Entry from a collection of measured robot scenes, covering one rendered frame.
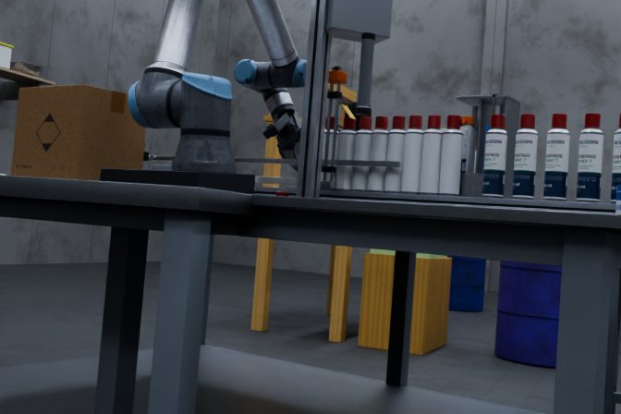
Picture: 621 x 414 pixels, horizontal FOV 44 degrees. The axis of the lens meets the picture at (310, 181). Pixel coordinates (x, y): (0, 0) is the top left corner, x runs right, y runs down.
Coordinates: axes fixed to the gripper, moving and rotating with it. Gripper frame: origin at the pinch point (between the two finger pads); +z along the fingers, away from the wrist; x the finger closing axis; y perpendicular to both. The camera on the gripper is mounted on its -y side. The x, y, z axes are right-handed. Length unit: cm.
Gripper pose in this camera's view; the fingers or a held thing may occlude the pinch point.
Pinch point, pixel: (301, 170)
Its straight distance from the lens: 218.7
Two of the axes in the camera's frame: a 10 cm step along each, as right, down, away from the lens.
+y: 5.5, 0.9, 8.3
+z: 3.5, 8.8, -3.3
